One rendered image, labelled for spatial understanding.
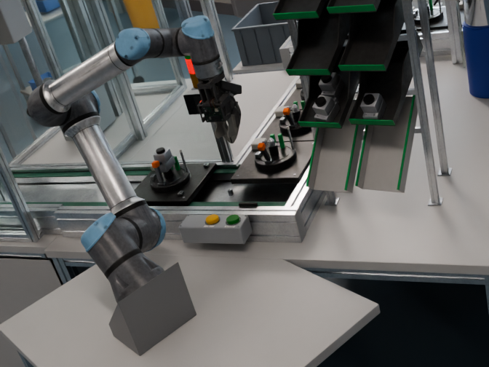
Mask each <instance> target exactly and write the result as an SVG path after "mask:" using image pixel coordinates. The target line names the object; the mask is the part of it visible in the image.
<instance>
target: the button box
mask: <svg viewBox="0 0 489 367"><path fill-rule="evenodd" d="M208 216H209V215H187V216H186V218H185V219H184V220H183V222H182V223H181V225H180V226H179V227H178V228H179V230H180V234H181V237H182V239H183V242H191V243H219V244H245V243H246V241H247V239H248V237H249V236H250V234H251V233H252V231H253V230H252V227H251V224H250V220H249V217H248V216H247V215H238V216H239V218H240V220H239V222H237V223H236V224H227V222H226V219H227V218H228V217H229V216H230V215H218V218H219V220H218V222H216V223H214V224H207V223H206V220H205V219H206V217H208Z"/></svg>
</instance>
